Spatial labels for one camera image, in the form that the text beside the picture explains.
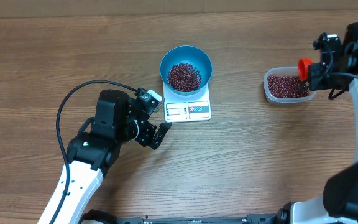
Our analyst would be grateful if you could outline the orange measuring scoop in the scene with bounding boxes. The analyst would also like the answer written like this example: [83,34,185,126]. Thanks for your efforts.
[298,58,313,81]

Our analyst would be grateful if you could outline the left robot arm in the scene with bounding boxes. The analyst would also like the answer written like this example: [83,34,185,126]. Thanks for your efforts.
[39,88,171,223]

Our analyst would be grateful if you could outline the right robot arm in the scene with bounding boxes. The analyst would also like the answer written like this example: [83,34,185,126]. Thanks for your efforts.
[266,22,358,223]

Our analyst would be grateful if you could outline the white digital kitchen scale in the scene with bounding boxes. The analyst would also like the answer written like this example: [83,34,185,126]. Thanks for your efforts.
[163,84,212,123]

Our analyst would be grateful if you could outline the red beans in bowl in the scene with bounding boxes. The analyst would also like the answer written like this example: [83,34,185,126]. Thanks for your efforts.
[167,63,202,92]

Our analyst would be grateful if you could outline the blue metal bowl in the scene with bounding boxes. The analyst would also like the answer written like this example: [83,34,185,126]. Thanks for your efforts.
[160,45,213,96]

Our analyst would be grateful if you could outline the red beans in container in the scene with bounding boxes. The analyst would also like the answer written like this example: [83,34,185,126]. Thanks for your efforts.
[267,75,309,98]

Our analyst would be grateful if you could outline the clear plastic container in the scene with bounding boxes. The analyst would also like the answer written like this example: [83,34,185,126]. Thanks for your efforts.
[263,67,317,105]

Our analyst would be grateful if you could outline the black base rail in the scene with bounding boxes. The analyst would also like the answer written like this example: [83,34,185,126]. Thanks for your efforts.
[78,209,276,224]

